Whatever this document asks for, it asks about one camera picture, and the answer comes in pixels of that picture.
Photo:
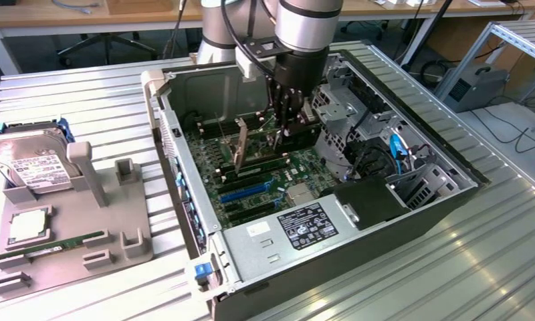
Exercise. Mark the wooden desk white frame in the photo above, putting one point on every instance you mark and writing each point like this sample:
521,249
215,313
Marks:
473,8
27,16

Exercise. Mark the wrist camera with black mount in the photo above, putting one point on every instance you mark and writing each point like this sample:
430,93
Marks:
250,67

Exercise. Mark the silver power supply unit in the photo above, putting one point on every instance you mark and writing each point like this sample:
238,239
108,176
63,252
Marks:
259,254

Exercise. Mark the black slanted pole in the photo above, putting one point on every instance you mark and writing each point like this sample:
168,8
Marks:
426,33

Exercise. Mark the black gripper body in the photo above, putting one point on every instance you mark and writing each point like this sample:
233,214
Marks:
299,70

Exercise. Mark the black office chair base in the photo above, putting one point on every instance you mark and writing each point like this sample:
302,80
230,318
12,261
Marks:
346,27

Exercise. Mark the graphics card with black fan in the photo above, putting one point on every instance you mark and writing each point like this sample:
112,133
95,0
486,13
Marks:
299,140

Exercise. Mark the silver CPU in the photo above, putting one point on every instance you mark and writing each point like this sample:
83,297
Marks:
27,225

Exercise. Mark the silver metal drive cage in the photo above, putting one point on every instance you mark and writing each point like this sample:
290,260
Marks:
343,110

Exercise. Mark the installed RAM stick with label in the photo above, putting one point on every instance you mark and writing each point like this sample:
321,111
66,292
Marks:
257,173

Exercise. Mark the small white box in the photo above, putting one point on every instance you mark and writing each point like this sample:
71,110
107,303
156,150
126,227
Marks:
421,2

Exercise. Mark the silver perforated disk bay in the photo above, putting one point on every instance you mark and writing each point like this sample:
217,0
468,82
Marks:
421,192

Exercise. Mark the blue case latch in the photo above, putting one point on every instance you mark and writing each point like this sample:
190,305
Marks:
203,271

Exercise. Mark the thin locking lever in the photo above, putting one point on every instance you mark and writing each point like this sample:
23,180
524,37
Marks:
221,128

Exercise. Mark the green RAM stick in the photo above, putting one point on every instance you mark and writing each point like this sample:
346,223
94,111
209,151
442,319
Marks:
44,250

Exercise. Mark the open black PC case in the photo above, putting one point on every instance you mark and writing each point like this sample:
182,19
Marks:
429,227

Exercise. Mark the black long expansion slot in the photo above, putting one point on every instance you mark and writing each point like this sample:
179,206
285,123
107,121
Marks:
241,188
254,212

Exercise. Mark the black short expansion slot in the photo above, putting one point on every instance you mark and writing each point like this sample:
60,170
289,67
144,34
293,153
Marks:
237,208

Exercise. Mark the green motherboard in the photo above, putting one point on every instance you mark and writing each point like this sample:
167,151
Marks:
303,167

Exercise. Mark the blue expansion slot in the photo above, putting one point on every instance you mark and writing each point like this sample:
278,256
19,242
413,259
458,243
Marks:
245,195

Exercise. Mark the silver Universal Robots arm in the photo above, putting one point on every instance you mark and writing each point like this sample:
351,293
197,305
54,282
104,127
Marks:
307,23

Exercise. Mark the aluminium profile frame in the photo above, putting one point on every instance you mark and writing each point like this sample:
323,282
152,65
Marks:
517,36

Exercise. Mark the silver office chair base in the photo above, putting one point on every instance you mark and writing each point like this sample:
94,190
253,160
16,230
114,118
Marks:
110,38

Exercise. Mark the silver hard disk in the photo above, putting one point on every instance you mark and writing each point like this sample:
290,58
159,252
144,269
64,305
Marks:
35,157

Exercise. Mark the black plastic shroud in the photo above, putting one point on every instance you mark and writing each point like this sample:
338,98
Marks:
366,200

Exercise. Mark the grey parts rack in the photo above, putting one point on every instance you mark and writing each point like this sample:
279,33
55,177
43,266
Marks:
71,227

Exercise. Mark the silver chipset heatsink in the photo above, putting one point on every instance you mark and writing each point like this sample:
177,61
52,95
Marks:
303,195

